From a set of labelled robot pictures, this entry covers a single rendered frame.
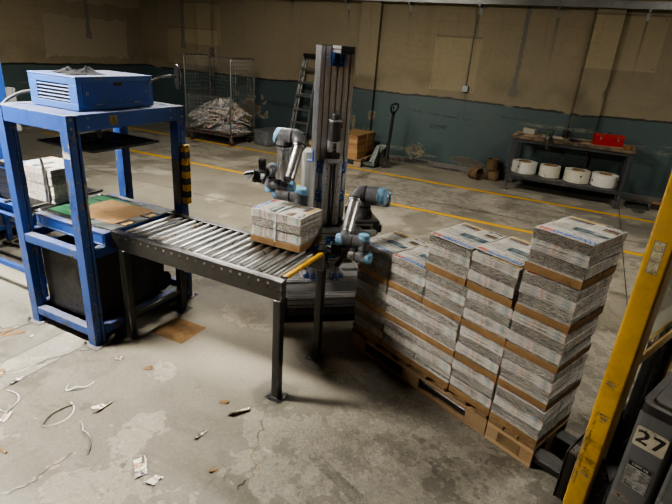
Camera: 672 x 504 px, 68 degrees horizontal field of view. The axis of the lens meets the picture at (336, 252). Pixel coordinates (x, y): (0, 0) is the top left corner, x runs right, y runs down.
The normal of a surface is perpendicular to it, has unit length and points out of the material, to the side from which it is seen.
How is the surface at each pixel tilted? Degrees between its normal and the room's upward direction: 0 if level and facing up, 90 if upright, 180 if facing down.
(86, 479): 0
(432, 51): 90
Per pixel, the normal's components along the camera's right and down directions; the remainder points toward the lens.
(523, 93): -0.46, 0.31
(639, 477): -0.76, 0.20
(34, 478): 0.07, -0.92
